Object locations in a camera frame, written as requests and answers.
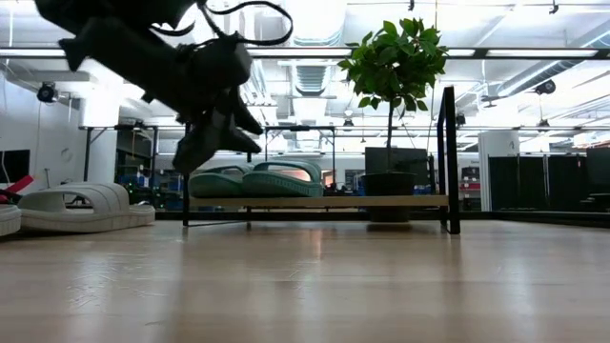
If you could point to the black background monitor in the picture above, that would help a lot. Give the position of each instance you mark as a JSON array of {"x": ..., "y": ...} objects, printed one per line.
[{"x": 410, "y": 159}]

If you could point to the green plant in black pot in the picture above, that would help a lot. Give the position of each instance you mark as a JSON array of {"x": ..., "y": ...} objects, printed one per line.
[{"x": 395, "y": 62}]

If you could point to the black partition panels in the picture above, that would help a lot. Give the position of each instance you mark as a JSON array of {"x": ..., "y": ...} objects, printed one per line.
[{"x": 534, "y": 181}]

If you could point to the black background rig frame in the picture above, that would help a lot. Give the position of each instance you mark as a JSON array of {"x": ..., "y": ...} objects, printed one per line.
[{"x": 87, "y": 152}]

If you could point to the black table rail frame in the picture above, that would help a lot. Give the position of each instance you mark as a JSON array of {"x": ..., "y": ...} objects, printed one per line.
[{"x": 286, "y": 215}]

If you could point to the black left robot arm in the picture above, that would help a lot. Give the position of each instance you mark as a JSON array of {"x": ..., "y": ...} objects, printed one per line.
[{"x": 119, "y": 57}]

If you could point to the black wall monitor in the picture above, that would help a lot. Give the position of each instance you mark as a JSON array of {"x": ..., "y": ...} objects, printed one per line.
[{"x": 14, "y": 167}]

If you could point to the red object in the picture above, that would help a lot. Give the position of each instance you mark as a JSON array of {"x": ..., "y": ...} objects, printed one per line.
[{"x": 21, "y": 185}]

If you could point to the wooden shelf black metal frame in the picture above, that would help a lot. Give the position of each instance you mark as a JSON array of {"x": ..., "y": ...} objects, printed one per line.
[{"x": 357, "y": 201}]

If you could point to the light grey rubber slide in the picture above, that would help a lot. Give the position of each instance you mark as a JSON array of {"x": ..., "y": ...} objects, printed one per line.
[
  {"x": 95, "y": 214},
  {"x": 9, "y": 221}
]

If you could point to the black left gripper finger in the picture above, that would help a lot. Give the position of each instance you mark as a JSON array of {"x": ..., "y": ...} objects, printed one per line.
[
  {"x": 200, "y": 143},
  {"x": 240, "y": 124}
]

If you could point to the teal rubber slide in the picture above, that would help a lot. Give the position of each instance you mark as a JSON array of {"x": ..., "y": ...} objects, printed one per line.
[
  {"x": 214, "y": 187},
  {"x": 281, "y": 187}
]

